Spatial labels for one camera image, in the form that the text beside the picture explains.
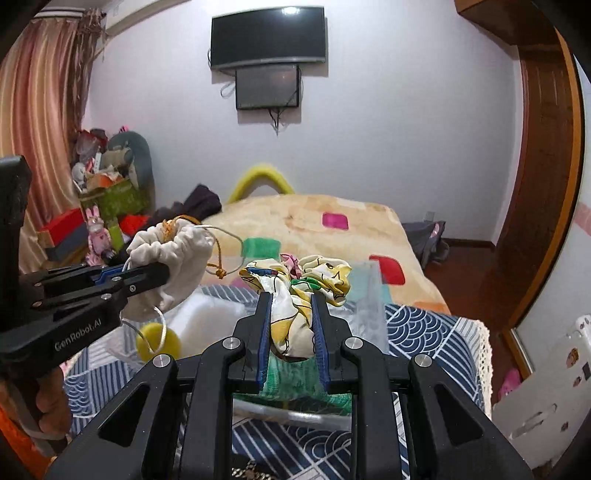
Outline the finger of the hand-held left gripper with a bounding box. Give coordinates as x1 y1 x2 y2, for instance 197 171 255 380
28 265 127 286
30 260 171 320

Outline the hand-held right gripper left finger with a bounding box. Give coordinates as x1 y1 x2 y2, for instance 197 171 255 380
44 292 273 480

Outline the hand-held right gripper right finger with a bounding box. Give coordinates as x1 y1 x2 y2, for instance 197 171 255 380
310 292 536 480

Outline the yellow printed silk scarf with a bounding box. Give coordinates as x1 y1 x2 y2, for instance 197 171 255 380
238 253 352 361

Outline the white drawstring pouch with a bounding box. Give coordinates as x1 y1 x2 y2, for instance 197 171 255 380
119 215 245 356

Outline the person's left hand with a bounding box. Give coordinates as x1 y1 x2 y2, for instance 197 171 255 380
34 367 75 435

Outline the pink rabbit doll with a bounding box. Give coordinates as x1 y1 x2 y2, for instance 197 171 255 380
85 206 117 265

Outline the green patterned cloth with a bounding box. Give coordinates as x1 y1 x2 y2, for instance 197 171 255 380
259 353 354 409

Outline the red cloth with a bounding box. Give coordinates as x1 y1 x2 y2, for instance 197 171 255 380
118 213 153 237

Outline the red flat box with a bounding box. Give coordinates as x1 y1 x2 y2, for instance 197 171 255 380
37 208 87 248

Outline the yellow sponge ball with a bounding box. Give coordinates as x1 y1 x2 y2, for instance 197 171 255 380
136 323 182 362

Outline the green cardboard box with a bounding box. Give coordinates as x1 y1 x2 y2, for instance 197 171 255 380
79 178 151 228

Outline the dark clothing pile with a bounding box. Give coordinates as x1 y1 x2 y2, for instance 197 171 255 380
170 183 223 223

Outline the blue wave-pattern cloth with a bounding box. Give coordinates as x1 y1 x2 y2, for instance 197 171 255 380
62 282 491 480

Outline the beige blanket with coloured squares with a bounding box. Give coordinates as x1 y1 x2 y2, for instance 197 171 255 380
203 194 452 315

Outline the grey plush toy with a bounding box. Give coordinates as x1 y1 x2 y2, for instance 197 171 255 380
102 130 153 204

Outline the grey backpack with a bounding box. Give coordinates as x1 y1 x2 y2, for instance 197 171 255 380
401 220 450 269

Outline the striped pink curtain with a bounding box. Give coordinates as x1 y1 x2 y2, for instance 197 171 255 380
0 13 101 261

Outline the pink slipper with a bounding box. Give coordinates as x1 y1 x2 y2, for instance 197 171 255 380
501 367 523 398

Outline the white board with stickers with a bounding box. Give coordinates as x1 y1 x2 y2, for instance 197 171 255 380
491 314 591 470

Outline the metal chain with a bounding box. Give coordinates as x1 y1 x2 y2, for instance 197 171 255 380
230 460 265 480

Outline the small black wall monitor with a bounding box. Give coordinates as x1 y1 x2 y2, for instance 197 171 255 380
235 65 302 111

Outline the wooden door frame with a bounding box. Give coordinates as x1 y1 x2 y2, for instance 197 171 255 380
454 0 586 403

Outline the black wall television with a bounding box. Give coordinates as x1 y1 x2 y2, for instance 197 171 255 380
211 10 329 73

